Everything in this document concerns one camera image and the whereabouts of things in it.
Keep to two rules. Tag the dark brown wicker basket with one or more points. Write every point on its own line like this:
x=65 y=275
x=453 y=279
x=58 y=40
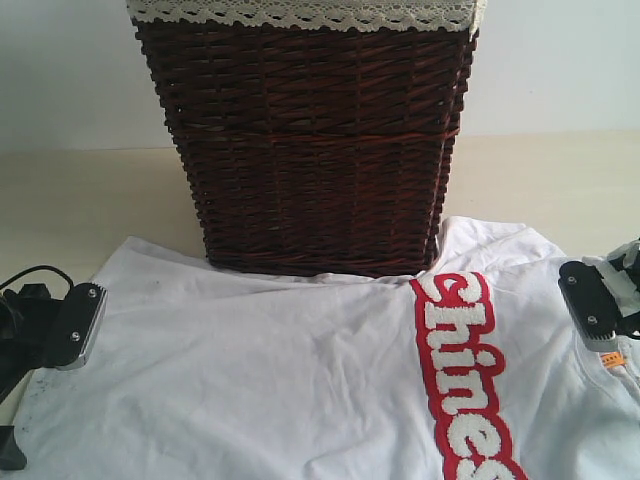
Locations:
x=312 y=151

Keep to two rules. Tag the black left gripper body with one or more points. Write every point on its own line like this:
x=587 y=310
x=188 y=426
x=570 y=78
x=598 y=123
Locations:
x=15 y=345

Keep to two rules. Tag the white t-shirt with red lettering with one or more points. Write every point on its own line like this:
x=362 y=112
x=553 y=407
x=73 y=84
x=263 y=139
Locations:
x=472 y=370

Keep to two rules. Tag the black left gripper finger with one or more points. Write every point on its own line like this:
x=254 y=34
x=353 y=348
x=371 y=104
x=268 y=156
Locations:
x=11 y=456

